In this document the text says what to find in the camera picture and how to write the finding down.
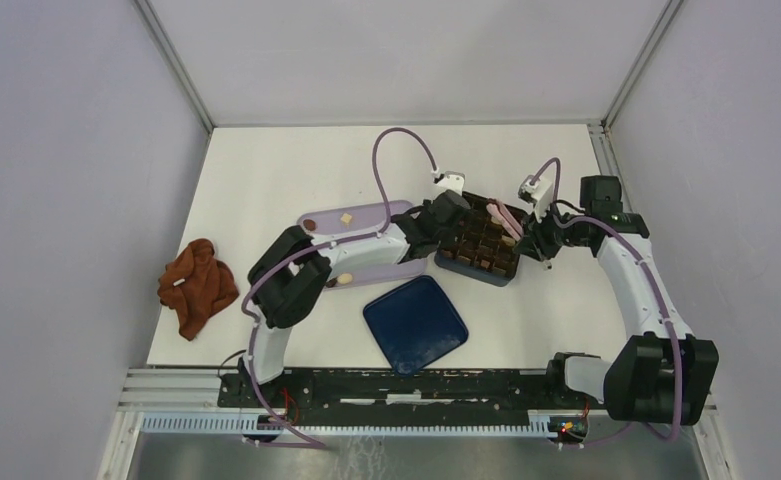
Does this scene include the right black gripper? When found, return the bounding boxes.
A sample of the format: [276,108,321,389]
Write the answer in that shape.
[512,199,588,262]

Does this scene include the blue tin lid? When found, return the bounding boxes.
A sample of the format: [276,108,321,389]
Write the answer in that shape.
[362,275,469,377]

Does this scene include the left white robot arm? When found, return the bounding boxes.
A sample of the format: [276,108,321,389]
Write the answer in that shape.
[240,191,471,408]

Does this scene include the white oval chocolate bottom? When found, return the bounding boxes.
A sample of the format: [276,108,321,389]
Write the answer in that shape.
[336,273,354,285]

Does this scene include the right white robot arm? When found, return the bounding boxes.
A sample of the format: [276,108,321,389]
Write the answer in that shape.
[515,175,719,427]

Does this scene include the brown crumpled cloth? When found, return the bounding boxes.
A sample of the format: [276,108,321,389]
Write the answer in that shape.
[157,238,239,341]

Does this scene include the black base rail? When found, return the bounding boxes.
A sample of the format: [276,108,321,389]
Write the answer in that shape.
[217,368,605,429]

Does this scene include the pink tongs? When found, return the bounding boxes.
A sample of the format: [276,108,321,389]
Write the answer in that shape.
[486,199,523,242]

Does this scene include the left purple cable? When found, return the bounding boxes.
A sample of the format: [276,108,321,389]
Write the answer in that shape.
[240,127,441,452]

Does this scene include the purple chocolate tray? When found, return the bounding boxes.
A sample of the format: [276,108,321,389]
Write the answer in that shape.
[297,202,427,289]

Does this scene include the blue tin chocolate box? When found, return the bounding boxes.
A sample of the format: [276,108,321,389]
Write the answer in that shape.
[434,192,520,287]

